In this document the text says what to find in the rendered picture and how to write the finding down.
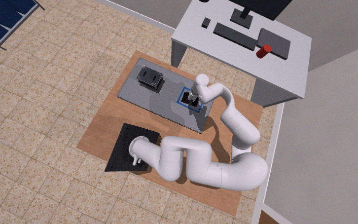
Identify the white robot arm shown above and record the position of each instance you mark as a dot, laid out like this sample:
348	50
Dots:
250	169

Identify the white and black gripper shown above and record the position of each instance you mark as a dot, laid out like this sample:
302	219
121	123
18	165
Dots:
191	98

